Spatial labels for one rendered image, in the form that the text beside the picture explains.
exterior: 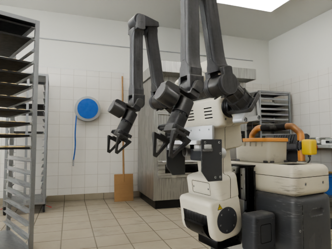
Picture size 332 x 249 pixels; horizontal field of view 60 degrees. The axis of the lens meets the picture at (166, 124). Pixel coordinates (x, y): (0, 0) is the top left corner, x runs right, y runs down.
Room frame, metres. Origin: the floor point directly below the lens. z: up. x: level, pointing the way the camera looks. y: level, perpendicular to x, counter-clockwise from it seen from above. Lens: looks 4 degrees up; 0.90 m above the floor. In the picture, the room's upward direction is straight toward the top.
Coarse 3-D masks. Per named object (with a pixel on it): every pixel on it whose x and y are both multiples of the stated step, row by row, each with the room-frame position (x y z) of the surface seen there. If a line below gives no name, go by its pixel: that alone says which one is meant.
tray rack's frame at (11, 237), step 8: (0, 16) 2.02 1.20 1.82; (8, 16) 1.96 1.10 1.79; (16, 16) 2.00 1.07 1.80; (32, 24) 2.14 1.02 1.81; (8, 152) 2.55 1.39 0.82; (8, 160) 2.55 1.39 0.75; (8, 184) 2.54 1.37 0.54; (8, 192) 2.54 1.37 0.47; (8, 216) 2.55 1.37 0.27; (0, 232) 2.49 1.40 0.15; (8, 232) 2.49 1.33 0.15; (0, 240) 2.29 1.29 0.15; (8, 240) 2.29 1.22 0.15; (16, 240) 2.29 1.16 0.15; (0, 248) 2.12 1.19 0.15; (8, 248) 2.12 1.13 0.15; (16, 248) 2.12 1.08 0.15; (24, 248) 2.12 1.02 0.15
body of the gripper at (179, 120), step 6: (174, 114) 0.90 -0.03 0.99; (180, 114) 0.89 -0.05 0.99; (168, 120) 0.90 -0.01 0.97; (174, 120) 0.89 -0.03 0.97; (180, 120) 0.89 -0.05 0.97; (186, 120) 0.91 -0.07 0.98; (162, 126) 0.92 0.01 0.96; (174, 126) 0.85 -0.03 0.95; (180, 126) 0.86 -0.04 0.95; (186, 132) 0.88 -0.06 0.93
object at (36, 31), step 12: (36, 24) 2.09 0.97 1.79; (36, 36) 2.09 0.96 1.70; (36, 48) 2.09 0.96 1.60; (36, 60) 2.09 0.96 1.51; (36, 72) 2.10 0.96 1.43; (36, 84) 2.10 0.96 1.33; (36, 96) 2.10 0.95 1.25; (36, 108) 2.10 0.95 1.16; (36, 120) 2.10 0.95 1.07; (36, 132) 2.10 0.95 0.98; (36, 144) 2.11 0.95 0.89
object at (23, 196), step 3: (6, 189) 2.55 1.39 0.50; (9, 189) 2.49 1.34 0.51; (12, 189) 2.42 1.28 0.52; (9, 192) 2.39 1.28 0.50; (12, 192) 2.39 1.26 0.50; (15, 192) 2.35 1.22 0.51; (18, 192) 2.29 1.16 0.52; (21, 192) 2.24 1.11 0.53; (15, 195) 2.26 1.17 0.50; (18, 195) 2.26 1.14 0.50; (21, 195) 2.23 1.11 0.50; (24, 195) 2.18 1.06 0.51; (27, 195) 2.13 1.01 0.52; (21, 198) 2.15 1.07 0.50; (24, 198) 2.14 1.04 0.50; (27, 198) 2.13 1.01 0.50; (30, 198) 2.09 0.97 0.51
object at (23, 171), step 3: (6, 168) 2.55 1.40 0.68; (9, 168) 2.50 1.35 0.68; (12, 168) 2.44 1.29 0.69; (15, 168) 2.37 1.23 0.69; (18, 168) 2.31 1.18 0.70; (21, 168) 2.25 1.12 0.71; (15, 171) 2.28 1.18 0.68; (18, 171) 2.28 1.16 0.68; (21, 171) 2.25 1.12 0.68; (24, 171) 2.19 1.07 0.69; (27, 171) 2.14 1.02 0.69; (30, 171) 2.09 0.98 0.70; (27, 174) 2.07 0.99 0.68; (30, 174) 2.08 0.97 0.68
